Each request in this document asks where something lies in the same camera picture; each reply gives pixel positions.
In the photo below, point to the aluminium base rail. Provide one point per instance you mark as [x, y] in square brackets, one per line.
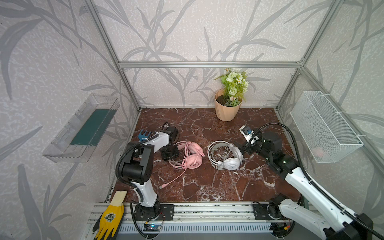
[231, 213]

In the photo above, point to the yellow black work glove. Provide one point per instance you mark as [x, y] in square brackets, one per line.
[109, 223]

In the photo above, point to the beige flower pot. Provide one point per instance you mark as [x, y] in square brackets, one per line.
[224, 113]

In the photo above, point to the blue garden rake wooden handle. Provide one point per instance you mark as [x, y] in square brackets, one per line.
[143, 135]

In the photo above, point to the clear plastic wall tray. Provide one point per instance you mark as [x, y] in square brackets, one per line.
[79, 138]

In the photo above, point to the pink object in basket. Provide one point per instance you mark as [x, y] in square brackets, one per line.
[318, 152]

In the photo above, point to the white wire mesh basket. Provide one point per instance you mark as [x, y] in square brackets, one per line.
[322, 125]

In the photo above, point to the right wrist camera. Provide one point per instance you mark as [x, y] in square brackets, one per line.
[250, 135]

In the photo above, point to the pink headphones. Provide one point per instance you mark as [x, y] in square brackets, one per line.
[193, 156]

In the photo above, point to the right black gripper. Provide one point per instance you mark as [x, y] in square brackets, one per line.
[250, 146]

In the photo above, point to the white headphones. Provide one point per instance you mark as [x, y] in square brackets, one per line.
[225, 156]

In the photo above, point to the green artificial plant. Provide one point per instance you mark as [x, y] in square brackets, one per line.
[235, 86]

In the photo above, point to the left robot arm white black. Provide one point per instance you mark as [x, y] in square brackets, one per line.
[135, 166]

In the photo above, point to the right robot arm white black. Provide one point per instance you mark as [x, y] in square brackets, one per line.
[335, 221]

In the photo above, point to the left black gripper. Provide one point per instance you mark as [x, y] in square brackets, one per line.
[169, 151]

